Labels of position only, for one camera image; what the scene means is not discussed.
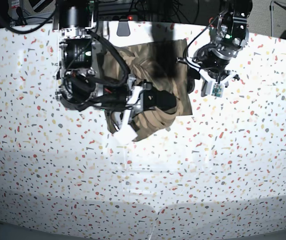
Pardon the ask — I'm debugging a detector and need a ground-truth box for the black power strip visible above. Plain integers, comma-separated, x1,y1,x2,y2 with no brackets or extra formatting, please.
98,14,138,21

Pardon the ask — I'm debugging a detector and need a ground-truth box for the grey camera mount base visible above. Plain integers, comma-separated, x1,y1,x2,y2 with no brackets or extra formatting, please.
116,21,131,37

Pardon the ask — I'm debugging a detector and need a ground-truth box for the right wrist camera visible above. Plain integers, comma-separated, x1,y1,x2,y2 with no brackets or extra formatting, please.
113,124,138,144

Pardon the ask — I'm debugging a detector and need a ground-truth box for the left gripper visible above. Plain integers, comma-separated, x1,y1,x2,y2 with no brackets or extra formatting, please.
177,57,239,97

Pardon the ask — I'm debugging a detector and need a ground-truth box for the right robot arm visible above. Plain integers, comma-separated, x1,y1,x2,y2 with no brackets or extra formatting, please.
53,0,177,144

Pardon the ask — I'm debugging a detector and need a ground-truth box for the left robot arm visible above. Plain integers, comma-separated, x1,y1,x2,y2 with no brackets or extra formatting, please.
177,0,253,98

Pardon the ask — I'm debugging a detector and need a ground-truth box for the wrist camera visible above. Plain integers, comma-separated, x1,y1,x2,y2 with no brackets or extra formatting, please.
113,124,138,144
205,81,226,98

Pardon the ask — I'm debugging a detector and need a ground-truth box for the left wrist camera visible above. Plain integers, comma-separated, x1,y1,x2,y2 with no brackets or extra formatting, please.
205,81,226,98

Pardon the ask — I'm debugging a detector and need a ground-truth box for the metal stand pole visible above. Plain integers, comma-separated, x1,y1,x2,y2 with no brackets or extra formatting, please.
270,0,286,37

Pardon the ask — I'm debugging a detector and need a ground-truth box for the camouflage T-shirt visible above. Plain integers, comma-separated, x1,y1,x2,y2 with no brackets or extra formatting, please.
96,38,193,142

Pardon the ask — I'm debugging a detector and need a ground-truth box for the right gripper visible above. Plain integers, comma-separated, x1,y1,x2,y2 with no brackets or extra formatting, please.
109,74,177,133

